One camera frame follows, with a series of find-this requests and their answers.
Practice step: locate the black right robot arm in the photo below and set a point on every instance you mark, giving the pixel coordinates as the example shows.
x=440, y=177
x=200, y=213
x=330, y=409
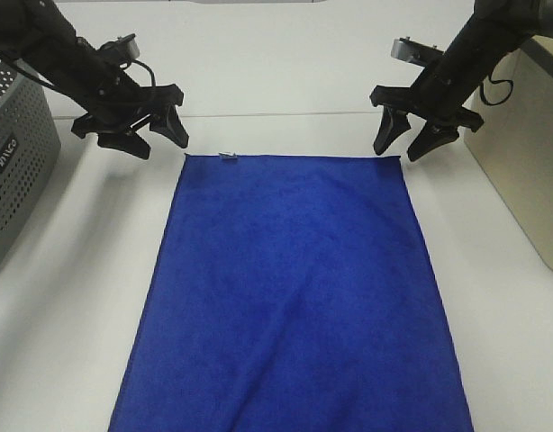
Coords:
x=494, y=29

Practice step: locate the grey perforated plastic basket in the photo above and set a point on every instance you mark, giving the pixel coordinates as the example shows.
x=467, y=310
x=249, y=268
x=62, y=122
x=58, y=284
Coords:
x=29, y=149

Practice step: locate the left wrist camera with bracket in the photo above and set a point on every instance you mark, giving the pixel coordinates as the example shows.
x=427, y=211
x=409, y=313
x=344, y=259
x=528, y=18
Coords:
x=120, y=51

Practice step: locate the blue microfibre towel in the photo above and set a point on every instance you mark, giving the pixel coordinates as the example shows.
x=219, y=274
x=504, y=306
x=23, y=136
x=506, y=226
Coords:
x=292, y=294

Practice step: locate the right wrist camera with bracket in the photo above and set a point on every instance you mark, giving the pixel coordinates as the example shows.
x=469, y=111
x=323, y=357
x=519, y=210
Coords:
x=413, y=52

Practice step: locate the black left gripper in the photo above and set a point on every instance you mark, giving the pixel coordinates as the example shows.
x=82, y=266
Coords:
x=114, y=114

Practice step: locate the beige bin with grey rim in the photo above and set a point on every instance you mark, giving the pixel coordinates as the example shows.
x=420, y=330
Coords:
x=514, y=147

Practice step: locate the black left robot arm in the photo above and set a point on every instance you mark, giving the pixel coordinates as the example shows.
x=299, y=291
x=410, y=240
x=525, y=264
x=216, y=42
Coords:
x=37, y=41

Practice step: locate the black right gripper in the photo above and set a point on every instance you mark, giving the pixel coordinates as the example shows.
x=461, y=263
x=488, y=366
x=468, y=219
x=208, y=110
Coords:
x=434, y=96

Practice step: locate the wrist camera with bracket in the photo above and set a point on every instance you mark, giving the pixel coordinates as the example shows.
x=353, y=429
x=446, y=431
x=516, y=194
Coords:
x=120, y=51
x=413, y=52

